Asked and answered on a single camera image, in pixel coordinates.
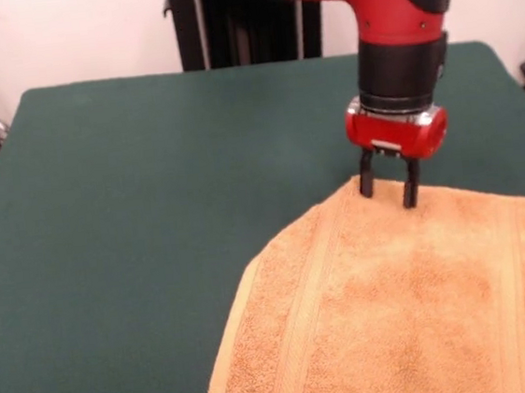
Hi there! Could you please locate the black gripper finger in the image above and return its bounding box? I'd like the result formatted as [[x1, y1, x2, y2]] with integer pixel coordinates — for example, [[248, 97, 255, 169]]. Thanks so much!
[[354, 146, 381, 201], [397, 154, 425, 211]]

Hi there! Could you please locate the tan terry towel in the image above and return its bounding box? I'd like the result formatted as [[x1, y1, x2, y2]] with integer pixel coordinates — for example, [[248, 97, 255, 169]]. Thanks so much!
[[186, 157, 525, 393]]

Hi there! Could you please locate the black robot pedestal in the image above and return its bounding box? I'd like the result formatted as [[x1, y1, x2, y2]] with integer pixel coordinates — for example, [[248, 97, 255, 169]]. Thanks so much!
[[161, 0, 338, 75]]

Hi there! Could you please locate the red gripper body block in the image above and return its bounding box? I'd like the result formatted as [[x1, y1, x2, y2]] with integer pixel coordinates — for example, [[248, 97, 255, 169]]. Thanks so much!
[[341, 86, 454, 169]]

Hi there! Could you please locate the dark green table cloth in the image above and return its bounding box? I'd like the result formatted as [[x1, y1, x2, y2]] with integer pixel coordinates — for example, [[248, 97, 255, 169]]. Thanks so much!
[[0, 35, 525, 393]]

